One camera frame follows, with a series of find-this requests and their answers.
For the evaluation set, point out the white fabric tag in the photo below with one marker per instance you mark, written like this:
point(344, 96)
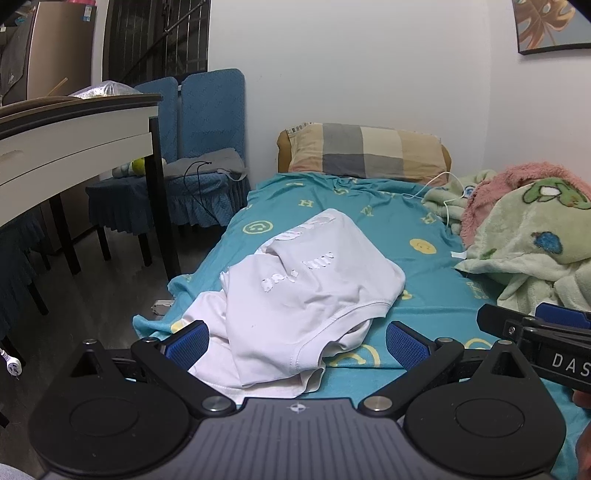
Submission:
point(458, 255)

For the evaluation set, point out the white power strip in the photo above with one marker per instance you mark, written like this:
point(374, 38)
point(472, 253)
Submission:
point(162, 306)

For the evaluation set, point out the blue covered chair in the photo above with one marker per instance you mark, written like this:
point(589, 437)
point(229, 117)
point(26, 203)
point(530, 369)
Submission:
point(159, 110)
point(18, 258)
point(210, 106)

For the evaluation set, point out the dark window with grille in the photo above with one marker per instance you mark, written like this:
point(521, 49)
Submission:
point(152, 37)

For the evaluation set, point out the framed leaf wall picture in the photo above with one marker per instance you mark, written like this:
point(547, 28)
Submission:
point(545, 23)

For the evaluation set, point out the green fleece blanket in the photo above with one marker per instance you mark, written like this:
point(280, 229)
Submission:
point(526, 240)

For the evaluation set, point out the white t-shirt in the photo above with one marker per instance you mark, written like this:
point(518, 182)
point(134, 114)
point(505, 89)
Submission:
point(300, 300)

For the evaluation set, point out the white table with black legs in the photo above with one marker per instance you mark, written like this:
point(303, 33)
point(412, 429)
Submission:
point(69, 143)

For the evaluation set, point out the white plug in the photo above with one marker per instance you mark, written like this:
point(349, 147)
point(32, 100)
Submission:
point(9, 367)

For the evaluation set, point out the person's right hand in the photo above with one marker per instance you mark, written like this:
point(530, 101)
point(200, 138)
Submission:
point(582, 398)

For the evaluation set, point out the wooden stick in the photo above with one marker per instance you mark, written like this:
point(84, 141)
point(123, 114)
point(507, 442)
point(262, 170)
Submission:
point(56, 86)

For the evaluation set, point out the beige cabinet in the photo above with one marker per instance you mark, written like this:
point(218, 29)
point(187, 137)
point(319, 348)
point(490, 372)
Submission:
point(64, 46)

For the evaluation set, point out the grey cloth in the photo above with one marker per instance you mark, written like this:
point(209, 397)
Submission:
point(203, 164)

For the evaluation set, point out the teal smiley print bedsheet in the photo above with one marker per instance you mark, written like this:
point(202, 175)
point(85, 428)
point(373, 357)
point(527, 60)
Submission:
point(392, 221)

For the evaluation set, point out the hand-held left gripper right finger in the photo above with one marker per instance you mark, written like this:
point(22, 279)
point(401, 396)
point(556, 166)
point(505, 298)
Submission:
point(408, 346)

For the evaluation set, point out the plaid pillow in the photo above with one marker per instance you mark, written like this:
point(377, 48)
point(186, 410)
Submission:
point(364, 150)

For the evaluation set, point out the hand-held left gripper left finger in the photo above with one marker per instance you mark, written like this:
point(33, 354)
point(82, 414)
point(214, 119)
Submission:
point(187, 344)

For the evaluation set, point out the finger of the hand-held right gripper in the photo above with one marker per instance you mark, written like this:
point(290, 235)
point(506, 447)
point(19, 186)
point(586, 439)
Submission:
point(501, 321)
point(561, 316)

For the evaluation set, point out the pink fleece blanket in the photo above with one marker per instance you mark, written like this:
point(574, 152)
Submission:
point(489, 198)

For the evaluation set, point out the grey hanging bag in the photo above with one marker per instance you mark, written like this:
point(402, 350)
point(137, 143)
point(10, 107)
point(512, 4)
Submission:
point(16, 60)

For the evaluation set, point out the brown wooden board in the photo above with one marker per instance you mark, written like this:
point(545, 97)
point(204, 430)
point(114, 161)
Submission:
point(55, 99)

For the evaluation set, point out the yellow-green plush toy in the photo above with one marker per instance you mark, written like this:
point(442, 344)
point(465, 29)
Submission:
point(138, 167)

